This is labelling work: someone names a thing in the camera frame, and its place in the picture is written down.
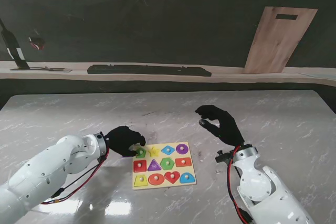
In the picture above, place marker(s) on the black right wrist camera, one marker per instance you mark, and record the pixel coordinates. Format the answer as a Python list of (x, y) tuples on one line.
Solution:
[(223, 156)]

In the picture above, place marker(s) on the yellow trapezoid puzzle piece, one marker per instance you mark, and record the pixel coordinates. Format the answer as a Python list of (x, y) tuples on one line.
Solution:
[(141, 180)]

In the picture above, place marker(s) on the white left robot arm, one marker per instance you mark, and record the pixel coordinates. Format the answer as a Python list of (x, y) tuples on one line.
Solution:
[(44, 171)]

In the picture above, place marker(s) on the black keyboard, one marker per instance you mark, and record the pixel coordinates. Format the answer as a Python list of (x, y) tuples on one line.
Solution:
[(147, 70)]

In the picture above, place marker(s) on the wooden shape puzzle board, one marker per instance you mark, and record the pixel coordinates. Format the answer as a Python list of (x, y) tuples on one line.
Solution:
[(155, 165)]

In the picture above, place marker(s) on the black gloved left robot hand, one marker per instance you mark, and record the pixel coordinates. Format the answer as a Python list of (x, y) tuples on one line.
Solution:
[(122, 141)]

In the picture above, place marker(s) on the green hexagon puzzle piece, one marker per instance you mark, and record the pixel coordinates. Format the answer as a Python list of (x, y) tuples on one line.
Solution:
[(167, 163)]

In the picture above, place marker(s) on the light wooden shelf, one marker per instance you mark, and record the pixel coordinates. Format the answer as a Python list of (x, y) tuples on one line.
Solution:
[(236, 77)]

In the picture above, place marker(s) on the blue diamond puzzle piece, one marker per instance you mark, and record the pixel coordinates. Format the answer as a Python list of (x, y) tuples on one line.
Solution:
[(168, 150)]

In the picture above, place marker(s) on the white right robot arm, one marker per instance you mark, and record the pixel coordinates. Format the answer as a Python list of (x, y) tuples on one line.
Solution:
[(262, 187)]

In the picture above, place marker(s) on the orange rectangle puzzle piece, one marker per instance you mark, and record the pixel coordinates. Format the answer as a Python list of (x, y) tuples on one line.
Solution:
[(183, 162)]

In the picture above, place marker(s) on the red heart puzzle piece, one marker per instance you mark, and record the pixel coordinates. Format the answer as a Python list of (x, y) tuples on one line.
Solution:
[(172, 176)]

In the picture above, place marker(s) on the pale blue flat sheet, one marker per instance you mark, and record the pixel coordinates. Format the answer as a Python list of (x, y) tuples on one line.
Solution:
[(319, 76)]

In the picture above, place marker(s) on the green pentagon puzzle piece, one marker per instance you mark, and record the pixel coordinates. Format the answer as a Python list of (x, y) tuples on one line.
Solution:
[(141, 153)]

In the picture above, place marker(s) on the blue semicircle puzzle piece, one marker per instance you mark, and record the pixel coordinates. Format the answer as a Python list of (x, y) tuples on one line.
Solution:
[(188, 178)]

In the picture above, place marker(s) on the red and black object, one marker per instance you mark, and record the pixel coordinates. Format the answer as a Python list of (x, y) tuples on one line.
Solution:
[(36, 43)]

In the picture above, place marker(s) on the red square puzzle piece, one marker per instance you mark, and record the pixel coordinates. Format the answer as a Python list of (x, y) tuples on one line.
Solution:
[(140, 165)]

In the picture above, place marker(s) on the black bottle-shaped stand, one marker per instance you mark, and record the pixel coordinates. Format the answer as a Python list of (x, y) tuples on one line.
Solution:
[(14, 48)]

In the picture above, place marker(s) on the flat thin tray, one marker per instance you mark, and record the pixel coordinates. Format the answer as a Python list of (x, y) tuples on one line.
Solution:
[(44, 69)]

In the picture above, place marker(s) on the purple circle puzzle piece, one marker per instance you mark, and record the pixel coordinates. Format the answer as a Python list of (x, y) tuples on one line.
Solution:
[(182, 148)]

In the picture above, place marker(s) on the wooden cutting board with slot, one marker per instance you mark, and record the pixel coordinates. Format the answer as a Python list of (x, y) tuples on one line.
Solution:
[(278, 40)]

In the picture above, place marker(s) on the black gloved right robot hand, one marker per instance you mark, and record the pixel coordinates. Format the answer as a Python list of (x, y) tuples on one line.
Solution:
[(227, 127)]

